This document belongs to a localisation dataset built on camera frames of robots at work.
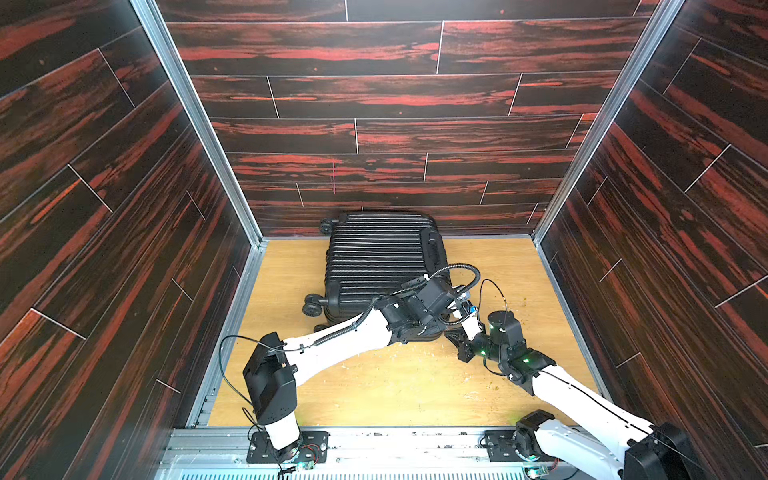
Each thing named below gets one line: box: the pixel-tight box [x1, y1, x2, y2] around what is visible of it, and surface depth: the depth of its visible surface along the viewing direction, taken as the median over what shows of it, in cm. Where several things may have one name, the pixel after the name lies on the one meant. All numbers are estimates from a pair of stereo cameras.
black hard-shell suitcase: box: [302, 211, 451, 331], surface depth 88 cm
